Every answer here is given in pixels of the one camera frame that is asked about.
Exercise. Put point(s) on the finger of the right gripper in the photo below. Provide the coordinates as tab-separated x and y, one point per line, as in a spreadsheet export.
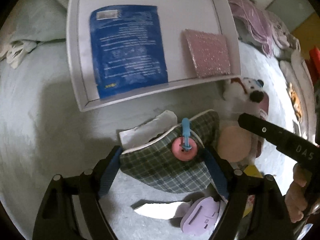
295	147

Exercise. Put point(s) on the cream plush pillow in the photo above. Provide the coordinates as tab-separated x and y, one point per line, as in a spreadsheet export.
296	72

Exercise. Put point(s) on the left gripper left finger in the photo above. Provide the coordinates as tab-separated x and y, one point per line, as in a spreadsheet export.
56	217

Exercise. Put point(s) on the red object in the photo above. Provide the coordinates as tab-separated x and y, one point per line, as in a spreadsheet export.
314	64

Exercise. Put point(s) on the white shallow tray box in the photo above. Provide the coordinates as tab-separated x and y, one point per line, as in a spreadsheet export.
211	16

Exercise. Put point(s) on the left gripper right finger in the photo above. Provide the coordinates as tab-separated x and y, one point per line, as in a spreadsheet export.
269	219

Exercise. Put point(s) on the round pink puff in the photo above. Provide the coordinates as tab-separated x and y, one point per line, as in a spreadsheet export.
234	144

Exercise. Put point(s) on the blue packet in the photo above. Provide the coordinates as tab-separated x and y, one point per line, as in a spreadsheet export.
127	48

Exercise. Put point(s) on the light patterned garment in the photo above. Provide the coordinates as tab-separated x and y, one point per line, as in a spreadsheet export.
281	34

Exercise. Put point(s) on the orange cloth toy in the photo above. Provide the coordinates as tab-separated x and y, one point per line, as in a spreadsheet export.
295	102

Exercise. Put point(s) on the person's right hand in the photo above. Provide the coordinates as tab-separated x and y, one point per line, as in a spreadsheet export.
294	198

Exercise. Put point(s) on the white crumpled paper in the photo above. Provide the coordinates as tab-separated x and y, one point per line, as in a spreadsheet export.
144	133

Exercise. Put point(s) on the lilac foam pad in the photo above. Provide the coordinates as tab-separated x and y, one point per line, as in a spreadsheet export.
202	216

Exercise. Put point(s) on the grey green blanket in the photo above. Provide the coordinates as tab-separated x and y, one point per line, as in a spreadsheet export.
40	20

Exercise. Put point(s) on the purple striped blanket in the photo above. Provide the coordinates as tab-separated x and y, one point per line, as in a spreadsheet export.
253	26

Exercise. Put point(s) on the white socks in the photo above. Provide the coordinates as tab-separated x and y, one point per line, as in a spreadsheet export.
15	52

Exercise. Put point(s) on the purple pump lotion bottle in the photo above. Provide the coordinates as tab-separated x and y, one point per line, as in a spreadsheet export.
263	108

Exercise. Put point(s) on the green plaid pouch pink button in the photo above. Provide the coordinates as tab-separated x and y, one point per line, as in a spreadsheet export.
155	165

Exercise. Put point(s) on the black white plush dog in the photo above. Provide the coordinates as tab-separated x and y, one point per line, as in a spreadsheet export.
244	89

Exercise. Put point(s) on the white paper sheet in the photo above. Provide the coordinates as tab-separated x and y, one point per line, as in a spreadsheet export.
164	211

